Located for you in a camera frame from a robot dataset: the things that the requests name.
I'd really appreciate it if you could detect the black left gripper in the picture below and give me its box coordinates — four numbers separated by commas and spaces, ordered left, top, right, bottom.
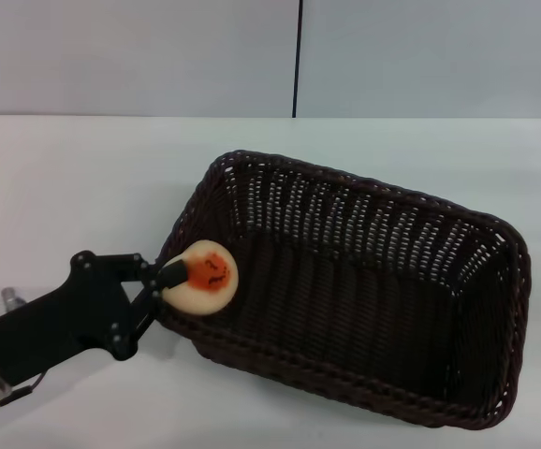
0, 250, 189, 388

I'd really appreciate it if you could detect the round bun with orange centre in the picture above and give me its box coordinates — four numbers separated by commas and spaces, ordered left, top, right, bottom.
155, 239, 240, 318

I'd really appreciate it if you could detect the dark brown woven basket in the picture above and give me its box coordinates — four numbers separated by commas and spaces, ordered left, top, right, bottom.
156, 149, 533, 418

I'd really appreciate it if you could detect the thin dark wrist cable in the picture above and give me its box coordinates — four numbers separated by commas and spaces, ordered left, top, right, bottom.
0, 372, 48, 409

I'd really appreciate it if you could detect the dark vertical wall strip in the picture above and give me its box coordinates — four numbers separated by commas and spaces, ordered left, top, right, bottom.
291, 0, 305, 119

